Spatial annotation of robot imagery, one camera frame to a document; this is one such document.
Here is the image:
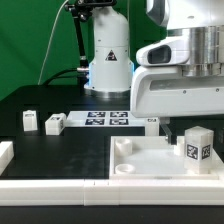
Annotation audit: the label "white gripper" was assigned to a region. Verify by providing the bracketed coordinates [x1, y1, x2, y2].
[130, 66, 224, 145]

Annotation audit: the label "white square tabletop part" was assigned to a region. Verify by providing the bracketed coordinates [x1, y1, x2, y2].
[109, 136, 224, 180]

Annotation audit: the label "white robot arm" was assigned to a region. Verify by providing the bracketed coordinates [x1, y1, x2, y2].
[84, 0, 224, 118]

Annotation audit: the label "white U-shaped fence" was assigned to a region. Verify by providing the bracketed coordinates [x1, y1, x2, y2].
[0, 146, 224, 206]

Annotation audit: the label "white marker base plate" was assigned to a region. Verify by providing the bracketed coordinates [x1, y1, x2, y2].
[66, 111, 145, 127]

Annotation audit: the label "black cables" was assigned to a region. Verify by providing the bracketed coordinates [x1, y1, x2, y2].
[43, 68, 84, 86]

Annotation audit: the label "white cable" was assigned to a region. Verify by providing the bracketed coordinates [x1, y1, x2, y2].
[37, 0, 70, 86]

